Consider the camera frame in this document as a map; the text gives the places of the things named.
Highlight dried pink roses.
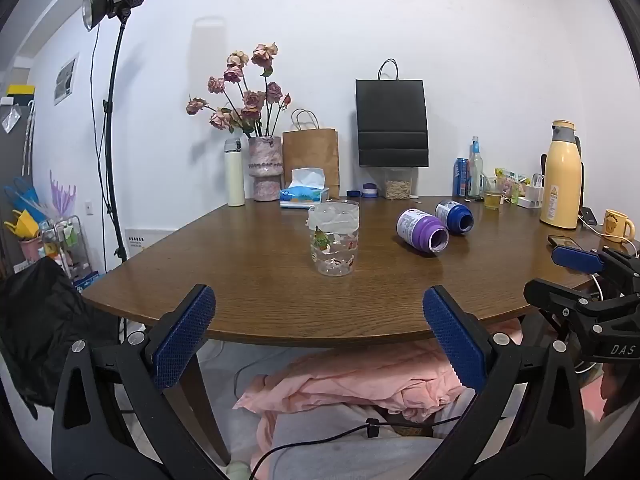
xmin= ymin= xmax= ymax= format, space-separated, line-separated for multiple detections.
xmin=186 ymin=42 xmax=292 ymax=139

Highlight blue soda can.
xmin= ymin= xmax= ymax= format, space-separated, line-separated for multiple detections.
xmin=453 ymin=157 xmax=471 ymax=197

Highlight wooden table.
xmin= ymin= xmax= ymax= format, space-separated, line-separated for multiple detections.
xmin=80 ymin=195 xmax=640 ymax=467

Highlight pink stone vase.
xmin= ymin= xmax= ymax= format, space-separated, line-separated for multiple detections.
xmin=248 ymin=135 xmax=284 ymax=202

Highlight blue tissue box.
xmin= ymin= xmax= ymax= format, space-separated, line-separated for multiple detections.
xmin=279 ymin=168 xmax=331 ymax=210

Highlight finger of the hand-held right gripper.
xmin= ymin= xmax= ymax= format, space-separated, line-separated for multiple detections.
xmin=551 ymin=245 xmax=640 ymax=287
xmin=523 ymin=279 xmax=640 ymax=321

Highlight glass of yellow tea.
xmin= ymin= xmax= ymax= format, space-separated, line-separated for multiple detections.
xmin=482 ymin=177 xmax=501 ymax=210

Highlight white charger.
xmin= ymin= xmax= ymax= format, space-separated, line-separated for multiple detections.
xmin=517 ymin=173 xmax=544 ymax=210

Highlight grey cloth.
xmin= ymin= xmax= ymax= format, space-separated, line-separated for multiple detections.
xmin=260 ymin=390 xmax=481 ymax=480

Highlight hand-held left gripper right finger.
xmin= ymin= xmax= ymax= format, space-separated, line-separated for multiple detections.
xmin=422 ymin=285 xmax=587 ymax=480

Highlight black studio light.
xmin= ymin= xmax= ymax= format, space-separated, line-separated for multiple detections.
xmin=81 ymin=0 xmax=153 ymax=32

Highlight pile of snack packets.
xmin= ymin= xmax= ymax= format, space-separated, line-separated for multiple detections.
xmin=494 ymin=167 xmax=532 ymax=202

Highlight white thermos bottle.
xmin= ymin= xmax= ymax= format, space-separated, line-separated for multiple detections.
xmin=224 ymin=138 xmax=246 ymax=208

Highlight brown paper bag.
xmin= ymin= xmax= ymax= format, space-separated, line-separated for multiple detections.
xmin=282 ymin=108 xmax=341 ymax=199

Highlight purple hanger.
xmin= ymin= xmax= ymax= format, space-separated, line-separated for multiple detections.
xmin=48 ymin=170 xmax=77 ymax=221

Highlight yellow mug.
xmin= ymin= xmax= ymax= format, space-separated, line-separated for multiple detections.
xmin=602 ymin=209 xmax=636 ymax=240

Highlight black cable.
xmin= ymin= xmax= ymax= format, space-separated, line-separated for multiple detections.
xmin=249 ymin=417 xmax=453 ymax=480

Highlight pink cloth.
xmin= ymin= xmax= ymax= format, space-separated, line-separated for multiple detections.
xmin=232 ymin=322 xmax=526 ymax=480

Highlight purple and white cup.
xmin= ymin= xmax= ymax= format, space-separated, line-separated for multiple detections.
xmin=396 ymin=208 xmax=450 ymax=254

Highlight wall poster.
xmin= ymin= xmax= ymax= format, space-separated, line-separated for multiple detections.
xmin=53 ymin=52 xmax=80 ymax=107

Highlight black jacket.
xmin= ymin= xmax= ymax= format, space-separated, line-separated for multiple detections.
xmin=0 ymin=256 xmax=121 ymax=418

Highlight black paper bag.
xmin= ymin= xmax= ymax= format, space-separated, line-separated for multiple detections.
xmin=355 ymin=58 xmax=430 ymax=168

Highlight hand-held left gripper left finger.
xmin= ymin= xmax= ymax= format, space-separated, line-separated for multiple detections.
xmin=51 ymin=284 xmax=236 ymax=480

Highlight blue hanger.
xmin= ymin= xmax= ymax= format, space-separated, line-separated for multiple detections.
xmin=4 ymin=176 xmax=40 ymax=226

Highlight clear glass bottle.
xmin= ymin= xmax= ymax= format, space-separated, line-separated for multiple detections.
xmin=468 ymin=136 xmax=485 ymax=199

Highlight clear jar of grains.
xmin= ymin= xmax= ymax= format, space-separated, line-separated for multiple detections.
xmin=383 ymin=167 xmax=414 ymax=200

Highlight metal storage rack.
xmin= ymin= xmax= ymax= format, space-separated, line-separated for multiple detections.
xmin=40 ymin=215 xmax=93 ymax=286

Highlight clear printed glass cup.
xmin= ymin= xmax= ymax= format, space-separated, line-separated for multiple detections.
xmin=307 ymin=201 xmax=361 ymax=278

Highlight blue and white cup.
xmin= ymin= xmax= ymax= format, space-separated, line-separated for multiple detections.
xmin=434 ymin=200 xmax=474 ymax=236

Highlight yellow thermos jug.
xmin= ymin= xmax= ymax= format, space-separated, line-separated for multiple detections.
xmin=539 ymin=120 xmax=585 ymax=230

